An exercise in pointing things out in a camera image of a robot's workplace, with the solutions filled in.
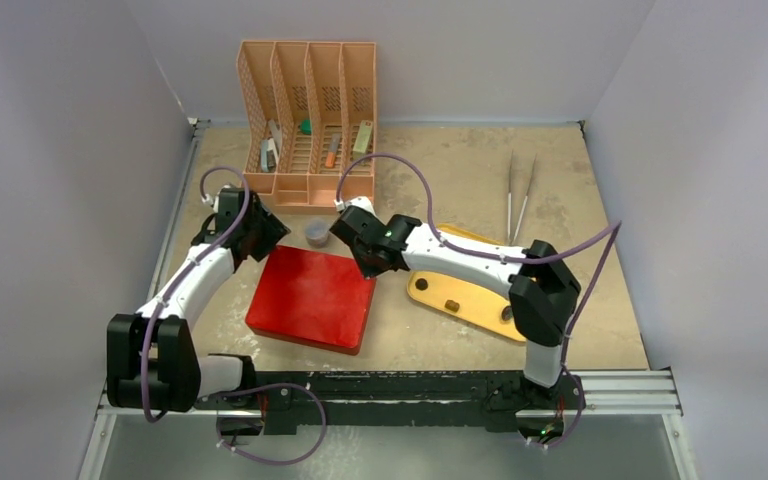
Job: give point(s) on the green small carton box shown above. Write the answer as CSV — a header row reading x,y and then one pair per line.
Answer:
x,y
363,139

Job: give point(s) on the yellow tray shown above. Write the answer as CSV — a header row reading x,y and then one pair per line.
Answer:
x,y
463,298

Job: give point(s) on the red lid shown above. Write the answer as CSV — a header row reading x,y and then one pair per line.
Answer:
x,y
312,298

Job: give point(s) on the pink plastic desk organizer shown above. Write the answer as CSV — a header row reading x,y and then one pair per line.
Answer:
x,y
313,115

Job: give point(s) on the green eraser block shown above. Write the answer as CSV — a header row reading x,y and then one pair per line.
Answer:
x,y
306,127

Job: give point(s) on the grey stapler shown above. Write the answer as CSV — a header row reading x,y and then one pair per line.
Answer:
x,y
269,155

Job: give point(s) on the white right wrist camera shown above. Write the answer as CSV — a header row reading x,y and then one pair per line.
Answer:
x,y
362,202

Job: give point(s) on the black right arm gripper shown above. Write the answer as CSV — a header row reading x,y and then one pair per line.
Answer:
x,y
363,252

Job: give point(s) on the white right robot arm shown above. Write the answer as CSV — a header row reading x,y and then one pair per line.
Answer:
x,y
541,290

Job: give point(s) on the brown ridged chocolate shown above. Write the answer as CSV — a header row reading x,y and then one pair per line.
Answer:
x,y
452,305

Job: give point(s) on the clear paperclip jar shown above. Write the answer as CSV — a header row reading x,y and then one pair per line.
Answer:
x,y
317,233

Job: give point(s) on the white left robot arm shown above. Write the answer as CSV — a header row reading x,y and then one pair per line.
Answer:
x,y
151,360

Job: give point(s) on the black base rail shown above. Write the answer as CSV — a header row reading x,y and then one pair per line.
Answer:
x,y
497,401

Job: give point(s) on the metal tongs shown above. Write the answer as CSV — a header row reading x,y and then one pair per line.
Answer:
x,y
520,181

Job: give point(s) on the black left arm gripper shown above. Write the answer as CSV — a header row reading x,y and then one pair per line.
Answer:
x,y
273,232

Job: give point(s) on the dark round chocolate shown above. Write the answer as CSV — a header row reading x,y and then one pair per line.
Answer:
x,y
506,314

